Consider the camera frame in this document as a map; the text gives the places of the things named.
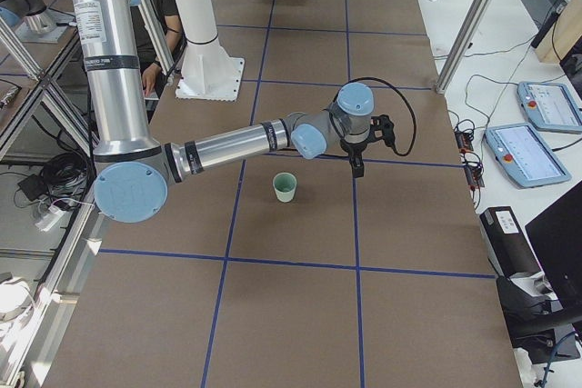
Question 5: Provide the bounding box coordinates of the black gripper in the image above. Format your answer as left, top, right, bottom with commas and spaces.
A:
340, 114, 394, 178

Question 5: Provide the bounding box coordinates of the teach pendant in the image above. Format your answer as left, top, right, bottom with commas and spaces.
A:
517, 82, 581, 134
485, 123, 571, 188

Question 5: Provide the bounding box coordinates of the green plastic cup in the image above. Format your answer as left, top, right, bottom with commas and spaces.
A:
272, 172, 297, 203

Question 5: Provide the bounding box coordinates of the person in dark clothes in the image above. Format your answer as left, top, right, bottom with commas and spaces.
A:
131, 0, 186, 98

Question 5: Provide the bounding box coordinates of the near teach pendant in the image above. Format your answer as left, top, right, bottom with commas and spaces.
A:
485, 123, 571, 188

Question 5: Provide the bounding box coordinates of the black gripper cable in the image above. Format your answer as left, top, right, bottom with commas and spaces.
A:
334, 77, 417, 157

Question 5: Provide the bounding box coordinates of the aluminium frame post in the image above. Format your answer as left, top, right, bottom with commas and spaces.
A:
435, 0, 492, 95

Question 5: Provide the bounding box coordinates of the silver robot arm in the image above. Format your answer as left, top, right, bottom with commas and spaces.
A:
72, 0, 396, 223

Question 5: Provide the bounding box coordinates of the black box with label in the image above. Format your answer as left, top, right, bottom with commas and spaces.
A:
479, 206, 541, 279

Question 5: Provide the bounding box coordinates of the far teach pendant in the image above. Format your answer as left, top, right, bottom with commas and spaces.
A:
517, 82, 581, 134

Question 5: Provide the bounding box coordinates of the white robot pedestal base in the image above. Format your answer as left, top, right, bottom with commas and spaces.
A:
176, 0, 245, 102

